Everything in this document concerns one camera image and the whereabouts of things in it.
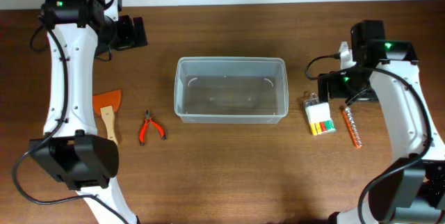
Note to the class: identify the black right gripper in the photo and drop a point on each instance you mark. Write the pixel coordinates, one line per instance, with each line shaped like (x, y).
(323, 87)

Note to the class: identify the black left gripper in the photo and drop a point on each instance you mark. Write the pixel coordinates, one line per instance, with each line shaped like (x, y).
(130, 32)

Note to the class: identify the orange socket bit holder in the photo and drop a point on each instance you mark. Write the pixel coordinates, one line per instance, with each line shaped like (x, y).
(351, 127)

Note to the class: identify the marker pack clear case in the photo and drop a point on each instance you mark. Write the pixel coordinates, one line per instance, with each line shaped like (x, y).
(318, 115)

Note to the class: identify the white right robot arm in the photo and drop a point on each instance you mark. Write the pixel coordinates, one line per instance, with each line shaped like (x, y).
(411, 189)

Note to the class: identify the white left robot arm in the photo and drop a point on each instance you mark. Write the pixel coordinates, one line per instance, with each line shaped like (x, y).
(70, 150)

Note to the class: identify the clear plastic container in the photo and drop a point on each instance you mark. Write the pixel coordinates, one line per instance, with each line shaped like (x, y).
(231, 90)

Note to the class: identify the orange scraper wooden handle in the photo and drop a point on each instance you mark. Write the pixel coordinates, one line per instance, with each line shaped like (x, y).
(106, 105)

